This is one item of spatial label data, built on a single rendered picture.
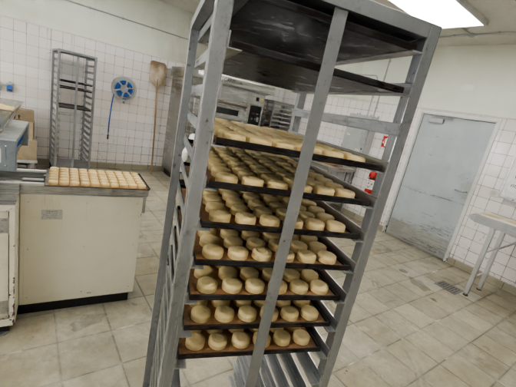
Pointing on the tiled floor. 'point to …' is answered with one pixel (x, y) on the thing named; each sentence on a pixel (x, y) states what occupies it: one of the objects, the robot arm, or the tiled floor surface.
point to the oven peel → (157, 71)
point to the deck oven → (236, 110)
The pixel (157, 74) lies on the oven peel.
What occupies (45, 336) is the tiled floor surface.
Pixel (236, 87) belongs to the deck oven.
